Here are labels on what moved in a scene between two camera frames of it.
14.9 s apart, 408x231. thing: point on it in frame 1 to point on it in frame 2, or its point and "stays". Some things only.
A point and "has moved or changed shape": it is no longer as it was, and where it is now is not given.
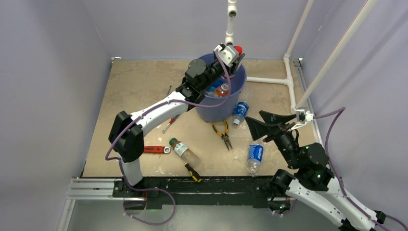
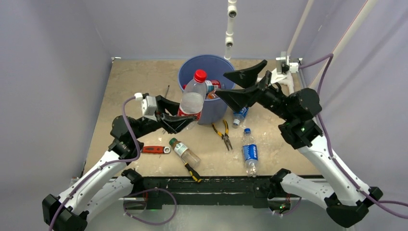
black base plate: [250, 191] stays
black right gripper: [275, 127] to [237, 98]
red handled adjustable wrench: [154, 149] stays
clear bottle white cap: [240, 112] stays
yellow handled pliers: [225, 136] stays
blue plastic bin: [220, 103] has moved or changed shape
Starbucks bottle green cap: [188, 156] stays
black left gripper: [229, 70] to [170, 122]
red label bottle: [239, 49] has moved or changed shape
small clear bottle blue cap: [255, 152] has moved or changed shape
